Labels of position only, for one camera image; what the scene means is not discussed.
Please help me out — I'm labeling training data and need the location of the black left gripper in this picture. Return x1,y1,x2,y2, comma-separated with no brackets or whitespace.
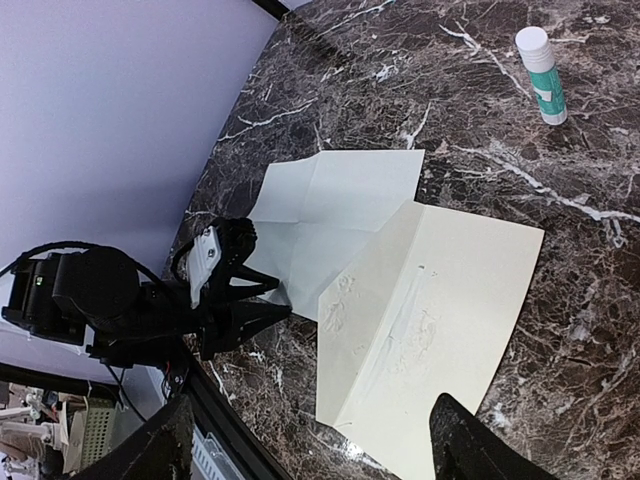
192,265,291,360

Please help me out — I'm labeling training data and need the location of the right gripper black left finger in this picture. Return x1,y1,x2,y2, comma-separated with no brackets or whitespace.
74,394,194,480

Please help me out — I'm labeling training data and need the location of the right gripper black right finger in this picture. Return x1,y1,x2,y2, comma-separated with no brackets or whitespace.
429,393,555,480

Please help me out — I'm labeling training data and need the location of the spare white paper sheet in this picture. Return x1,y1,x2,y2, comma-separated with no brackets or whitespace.
247,150,424,320

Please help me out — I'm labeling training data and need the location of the cream paper envelope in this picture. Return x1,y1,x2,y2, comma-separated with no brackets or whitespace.
316,201,544,479

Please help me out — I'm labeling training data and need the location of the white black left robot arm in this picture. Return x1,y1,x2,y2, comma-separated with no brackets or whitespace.
1,242,292,370

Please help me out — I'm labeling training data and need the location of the white perforated metal basket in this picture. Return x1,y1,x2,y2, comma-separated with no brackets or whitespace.
79,397,118,470

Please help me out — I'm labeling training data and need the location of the green white glue stick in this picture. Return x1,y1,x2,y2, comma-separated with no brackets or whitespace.
515,26,568,126

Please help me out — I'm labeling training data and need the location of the white slotted cable duct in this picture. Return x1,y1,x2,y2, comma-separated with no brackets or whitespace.
192,428,241,480

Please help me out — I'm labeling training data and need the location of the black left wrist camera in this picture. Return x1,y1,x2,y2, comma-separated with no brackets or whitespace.
170,218,262,310

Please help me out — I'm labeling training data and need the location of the black front table rail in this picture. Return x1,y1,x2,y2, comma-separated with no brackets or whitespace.
182,353,291,480

